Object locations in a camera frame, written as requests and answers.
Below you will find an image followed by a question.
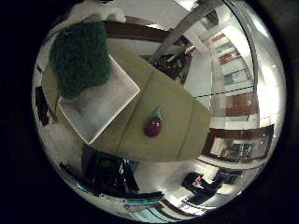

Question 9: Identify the dark wall grille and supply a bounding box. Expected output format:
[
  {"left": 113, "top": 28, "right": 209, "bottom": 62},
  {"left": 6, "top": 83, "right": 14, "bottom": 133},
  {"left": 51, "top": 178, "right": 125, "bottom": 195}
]
[{"left": 214, "top": 169, "right": 244, "bottom": 185}]

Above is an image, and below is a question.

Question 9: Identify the white square container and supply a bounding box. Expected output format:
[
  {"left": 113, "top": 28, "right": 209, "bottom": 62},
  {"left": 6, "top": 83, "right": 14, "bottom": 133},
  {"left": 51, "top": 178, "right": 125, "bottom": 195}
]
[{"left": 57, "top": 54, "right": 141, "bottom": 146}]

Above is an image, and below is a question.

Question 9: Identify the seated person in black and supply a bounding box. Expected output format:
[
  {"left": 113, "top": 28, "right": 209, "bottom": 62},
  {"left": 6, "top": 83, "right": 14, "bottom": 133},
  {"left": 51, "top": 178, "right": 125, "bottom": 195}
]
[{"left": 181, "top": 171, "right": 223, "bottom": 206}]

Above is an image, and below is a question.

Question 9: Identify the purple eggplant toy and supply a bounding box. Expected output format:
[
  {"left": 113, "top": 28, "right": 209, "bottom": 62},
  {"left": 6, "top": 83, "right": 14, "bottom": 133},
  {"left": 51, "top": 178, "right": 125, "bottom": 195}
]
[{"left": 142, "top": 106, "right": 164, "bottom": 138}]

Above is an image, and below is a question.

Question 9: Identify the grey metal beam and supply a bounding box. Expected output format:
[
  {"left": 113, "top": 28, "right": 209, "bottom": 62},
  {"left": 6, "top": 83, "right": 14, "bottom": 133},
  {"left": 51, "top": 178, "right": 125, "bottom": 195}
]
[{"left": 149, "top": 0, "right": 225, "bottom": 63}]

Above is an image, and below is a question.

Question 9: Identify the green plush broccoli toy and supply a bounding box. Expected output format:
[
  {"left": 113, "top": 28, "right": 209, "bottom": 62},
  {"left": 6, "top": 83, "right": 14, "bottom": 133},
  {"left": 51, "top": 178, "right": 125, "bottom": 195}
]
[{"left": 48, "top": 21, "right": 114, "bottom": 100}]

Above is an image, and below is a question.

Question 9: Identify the black equipment rack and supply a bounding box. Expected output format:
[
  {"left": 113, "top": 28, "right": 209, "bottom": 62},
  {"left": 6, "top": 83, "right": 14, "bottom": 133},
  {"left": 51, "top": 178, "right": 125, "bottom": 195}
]
[{"left": 59, "top": 146, "right": 166, "bottom": 200}]

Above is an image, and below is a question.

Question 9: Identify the wood framed glass window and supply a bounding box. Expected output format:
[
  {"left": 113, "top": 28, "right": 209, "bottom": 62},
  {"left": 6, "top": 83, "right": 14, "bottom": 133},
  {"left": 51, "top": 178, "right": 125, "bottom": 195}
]
[{"left": 201, "top": 124, "right": 275, "bottom": 164}]

